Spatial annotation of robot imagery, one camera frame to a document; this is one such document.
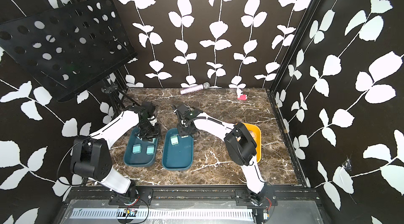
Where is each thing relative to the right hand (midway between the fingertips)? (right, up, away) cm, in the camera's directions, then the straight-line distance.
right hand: (180, 131), depth 89 cm
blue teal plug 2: (-25, -10, -1) cm, 26 cm away
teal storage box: (-1, -12, 0) cm, 12 cm away
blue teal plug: (-16, -7, +3) cm, 18 cm away
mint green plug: (-4, -6, +2) cm, 7 cm away
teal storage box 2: (-21, -15, -3) cm, 26 cm away
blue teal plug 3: (-16, -10, -2) cm, 19 cm away
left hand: (-11, -2, -3) cm, 12 cm away
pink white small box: (+43, +20, +26) cm, 54 cm away
